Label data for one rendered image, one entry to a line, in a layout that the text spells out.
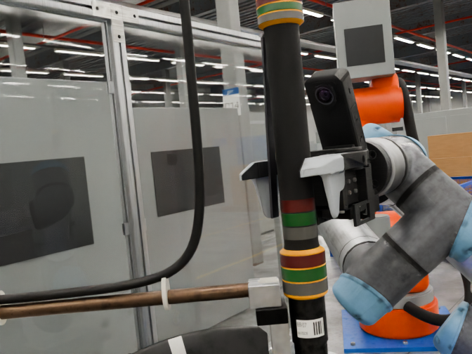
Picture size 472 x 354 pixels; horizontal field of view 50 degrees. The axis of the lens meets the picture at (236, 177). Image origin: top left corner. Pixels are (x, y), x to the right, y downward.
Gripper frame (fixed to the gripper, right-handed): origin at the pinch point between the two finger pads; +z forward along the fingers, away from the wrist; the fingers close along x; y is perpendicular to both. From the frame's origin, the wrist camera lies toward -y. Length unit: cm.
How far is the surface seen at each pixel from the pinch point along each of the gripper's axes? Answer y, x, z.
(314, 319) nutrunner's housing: 14.6, -1.6, -1.4
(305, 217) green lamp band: 5.0, -1.7, -1.6
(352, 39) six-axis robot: -80, 139, -354
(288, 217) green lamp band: 4.9, -0.2, -1.0
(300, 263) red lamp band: 9.1, -1.2, -0.6
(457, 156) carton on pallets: 43, 165, -785
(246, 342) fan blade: 22.3, 13.2, -10.2
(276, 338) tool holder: 16.1, 1.5, 0.5
